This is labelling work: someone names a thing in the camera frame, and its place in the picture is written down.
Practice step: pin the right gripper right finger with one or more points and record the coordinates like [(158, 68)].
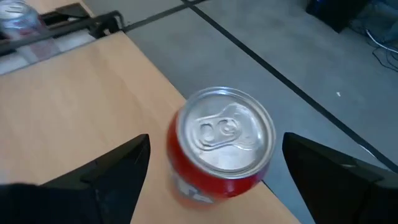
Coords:
[(342, 193)]

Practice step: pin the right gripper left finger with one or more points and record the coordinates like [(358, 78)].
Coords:
[(93, 193)]

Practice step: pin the red Coca-Cola can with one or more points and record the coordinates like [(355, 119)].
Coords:
[(224, 137)]

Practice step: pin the silver Diet Coke can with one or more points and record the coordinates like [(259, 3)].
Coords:
[(18, 15)]

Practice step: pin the black equipment case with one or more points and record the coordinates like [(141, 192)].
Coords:
[(335, 12)]

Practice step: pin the wooden shelf with black frame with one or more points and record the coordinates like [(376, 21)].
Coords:
[(77, 109)]

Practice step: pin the black metal table frame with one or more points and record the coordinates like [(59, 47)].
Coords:
[(102, 23)]

